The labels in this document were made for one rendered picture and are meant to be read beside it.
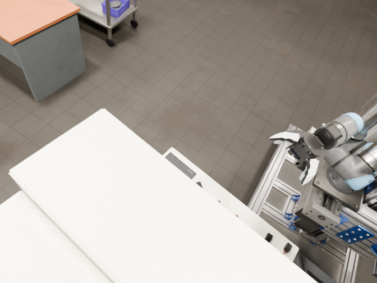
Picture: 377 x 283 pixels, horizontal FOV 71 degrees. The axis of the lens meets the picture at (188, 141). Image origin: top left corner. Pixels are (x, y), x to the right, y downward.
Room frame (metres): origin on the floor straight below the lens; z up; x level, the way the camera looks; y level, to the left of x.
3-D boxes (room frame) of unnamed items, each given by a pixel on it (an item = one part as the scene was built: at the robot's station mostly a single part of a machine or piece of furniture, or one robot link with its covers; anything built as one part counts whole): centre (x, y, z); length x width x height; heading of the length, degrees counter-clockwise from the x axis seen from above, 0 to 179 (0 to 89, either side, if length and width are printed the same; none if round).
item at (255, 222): (0.44, -0.21, 0.96); 0.70 x 0.22 x 0.03; 67
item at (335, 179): (0.78, -0.74, 1.09); 0.15 x 0.15 x 0.10
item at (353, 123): (0.67, -0.47, 1.43); 0.11 x 0.08 x 0.09; 138
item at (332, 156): (0.66, -0.48, 1.34); 0.11 x 0.08 x 0.11; 48
